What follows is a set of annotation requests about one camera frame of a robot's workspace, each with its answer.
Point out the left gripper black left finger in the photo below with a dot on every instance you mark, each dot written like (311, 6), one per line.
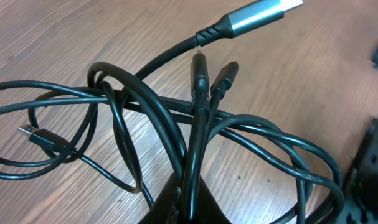
(165, 209)

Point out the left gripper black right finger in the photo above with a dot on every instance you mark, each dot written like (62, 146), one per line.
(208, 211)

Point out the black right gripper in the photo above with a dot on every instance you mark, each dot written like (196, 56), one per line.
(361, 183)

